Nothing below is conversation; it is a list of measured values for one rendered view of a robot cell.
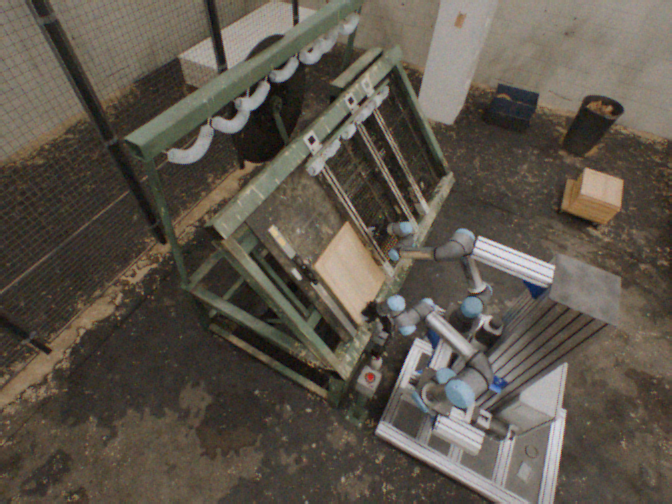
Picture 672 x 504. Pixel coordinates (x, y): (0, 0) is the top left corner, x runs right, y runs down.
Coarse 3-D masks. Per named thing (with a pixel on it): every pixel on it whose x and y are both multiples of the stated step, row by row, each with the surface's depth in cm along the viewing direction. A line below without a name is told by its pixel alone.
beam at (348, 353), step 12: (444, 180) 343; (444, 192) 341; (432, 204) 325; (420, 216) 318; (432, 216) 324; (420, 240) 309; (396, 264) 284; (408, 264) 294; (396, 276) 282; (384, 288) 271; (360, 324) 254; (372, 324) 260; (360, 336) 250; (348, 348) 243; (360, 348) 250; (348, 360) 241; (336, 372) 235; (348, 372) 240
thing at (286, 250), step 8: (272, 240) 209; (280, 248) 211; (288, 248) 213; (288, 256) 213; (304, 280) 224; (312, 288) 227; (320, 288) 229; (320, 296) 229; (328, 296) 233; (328, 304) 233; (336, 312) 237; (336, 320) 242; (344, 320) 242; (344, 328) 244; (352, 328) 247; (352, 336) 247
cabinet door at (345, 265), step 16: (336, 240) 244; (352, 240) 255; (320, 256) 234; (336, 256) 243; (352, 256) 254; (368, 256) 266; (320, 272) 232; (336, 272) 242; (352, 272) 253; (368, 272) 265; (336, 288) 241; (352, 288) 252; (368, 288) 264; (352, 304) 251
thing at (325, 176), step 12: (312, 132) 222; (312, 144) 222; (312, 156) 226; (324, 156) 228; (324, 168) 233; (324, 180) 236; (336, 192) 239; (336, 204) 247; (348, 204) 247; (348, 216) 249; (360, 228) 253; (372, 240) 261; (372, 252) 264; (384, 264) 269; (384, 276) 277
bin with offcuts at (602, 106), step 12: (588, 96) 496; (600, 96) 497; (588, 108) 476; (600, 108) 485; (612, 108) 482; (576, 120) 500; (588, 120) 484; (600, 120) 476; (612, 120) 475; (576, 132) 505; (588, 132) 493; (600, 132) 490; (564, 144) 530; (576, 144) 513; (588, 144) 507
